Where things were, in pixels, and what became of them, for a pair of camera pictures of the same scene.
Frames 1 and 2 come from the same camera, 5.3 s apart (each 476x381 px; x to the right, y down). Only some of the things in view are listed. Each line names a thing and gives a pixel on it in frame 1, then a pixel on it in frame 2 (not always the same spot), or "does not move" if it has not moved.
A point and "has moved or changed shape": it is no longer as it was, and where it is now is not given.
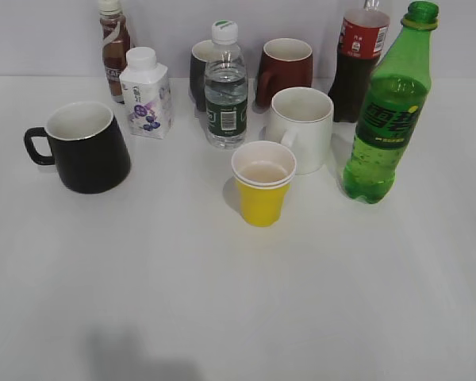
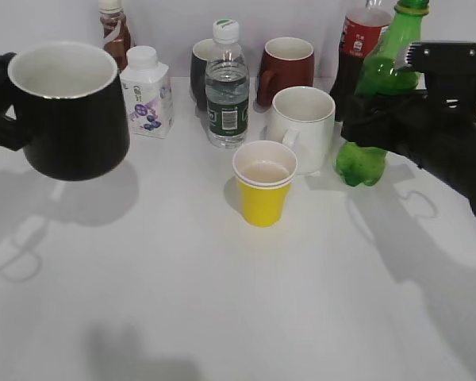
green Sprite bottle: [396, 95] has moved or changed shape
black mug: [90, 152] has moved or changed shape
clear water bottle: [225, 89] does not move
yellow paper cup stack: [263, 171] does not move
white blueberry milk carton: [148, 94] does not move
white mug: [302, 119] does not move
